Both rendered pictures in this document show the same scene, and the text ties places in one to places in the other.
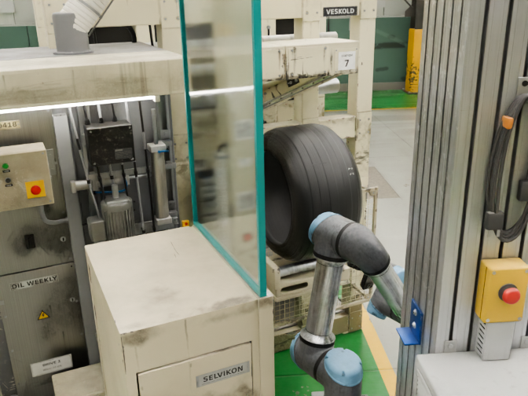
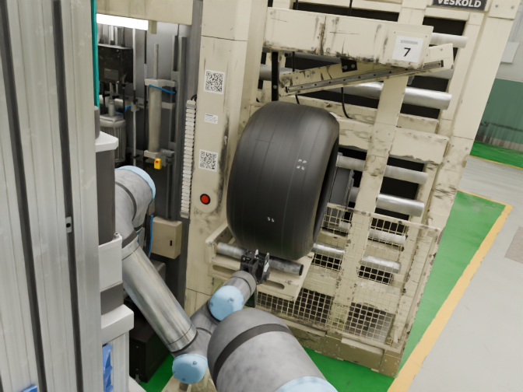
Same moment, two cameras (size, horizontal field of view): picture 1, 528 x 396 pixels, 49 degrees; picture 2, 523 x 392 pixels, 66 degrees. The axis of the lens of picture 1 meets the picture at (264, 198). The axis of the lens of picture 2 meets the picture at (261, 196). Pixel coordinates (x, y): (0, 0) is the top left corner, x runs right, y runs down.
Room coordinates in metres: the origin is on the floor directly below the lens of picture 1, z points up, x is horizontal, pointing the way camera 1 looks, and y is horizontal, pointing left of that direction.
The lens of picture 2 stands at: (1.16, -1.02, 1.69)
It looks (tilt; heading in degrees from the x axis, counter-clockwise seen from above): 22 degrees down; 39
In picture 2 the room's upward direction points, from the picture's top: 8 degrees clockwise
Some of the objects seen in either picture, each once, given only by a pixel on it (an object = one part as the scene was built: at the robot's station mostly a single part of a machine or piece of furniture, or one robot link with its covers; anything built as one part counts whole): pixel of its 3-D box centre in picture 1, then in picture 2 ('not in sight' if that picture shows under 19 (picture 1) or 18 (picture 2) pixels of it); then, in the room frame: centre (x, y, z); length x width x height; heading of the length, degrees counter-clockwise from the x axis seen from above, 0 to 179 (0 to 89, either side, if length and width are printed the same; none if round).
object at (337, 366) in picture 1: (341, 375); not in sight; (1.48, -0.23, 0.88); 0.13 x 0.12 x 0.14; 36
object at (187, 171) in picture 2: not in sight; (191, 161); (2.14, 0.16, 1.19); 0.05 x 0.04 x 0.48; 24
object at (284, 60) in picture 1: (287, 59); (345, 38); (2.65, -0.12, 1.71); 0.61 x 0.25 x 0.15; 114
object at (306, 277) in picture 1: (309, 278); (254, 272); (2.20, -0.19, 0.83); 0.36 x 0.09 x 0.06; 114
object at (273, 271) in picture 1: (258, 260); (227, 231); (2.25, 0.03, 0.90); 0.40 x 0.03 x 0.10; 24
